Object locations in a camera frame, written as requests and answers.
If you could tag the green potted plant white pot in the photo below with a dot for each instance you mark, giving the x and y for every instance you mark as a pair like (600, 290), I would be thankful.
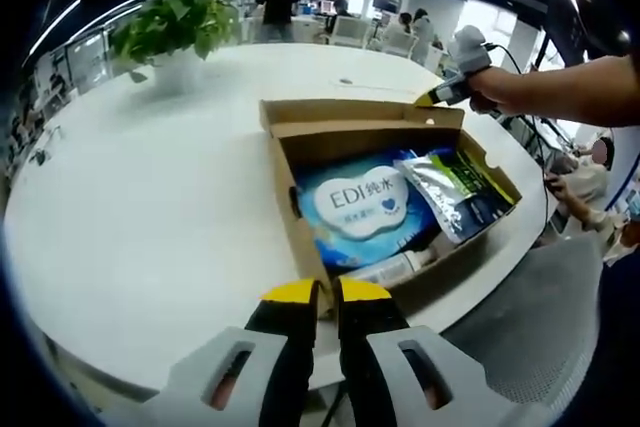
(175, 32)

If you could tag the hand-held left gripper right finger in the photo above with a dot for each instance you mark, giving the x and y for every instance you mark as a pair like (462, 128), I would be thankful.
(370, 347)

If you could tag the person's dark navy shirt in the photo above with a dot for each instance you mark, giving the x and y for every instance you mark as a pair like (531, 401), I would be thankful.
(620, 327)

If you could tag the small dark gadget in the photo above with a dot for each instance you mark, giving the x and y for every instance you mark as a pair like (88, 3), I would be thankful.
(47, 147)

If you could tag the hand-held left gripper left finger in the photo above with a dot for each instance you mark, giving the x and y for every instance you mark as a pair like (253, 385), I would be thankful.
(285, 357)

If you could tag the brown cardboard shoe box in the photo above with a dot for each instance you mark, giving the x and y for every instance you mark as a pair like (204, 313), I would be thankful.
(300, 227)

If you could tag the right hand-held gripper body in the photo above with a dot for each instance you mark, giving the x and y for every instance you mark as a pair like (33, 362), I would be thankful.
(467, 54)

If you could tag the dark wall screen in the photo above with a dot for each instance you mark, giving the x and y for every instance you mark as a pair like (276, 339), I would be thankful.
(387, 1)

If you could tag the person's right hand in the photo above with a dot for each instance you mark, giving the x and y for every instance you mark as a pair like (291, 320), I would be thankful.
(495, 94)

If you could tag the white mesh office chair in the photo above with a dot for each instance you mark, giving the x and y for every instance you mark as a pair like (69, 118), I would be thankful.
(540, 322)

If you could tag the blue wet wipes pack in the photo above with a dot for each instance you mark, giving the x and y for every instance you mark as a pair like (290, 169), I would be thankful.
(355, 207)

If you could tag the silver green foil pouch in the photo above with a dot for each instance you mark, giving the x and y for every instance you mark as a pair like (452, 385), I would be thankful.
(450, 192)

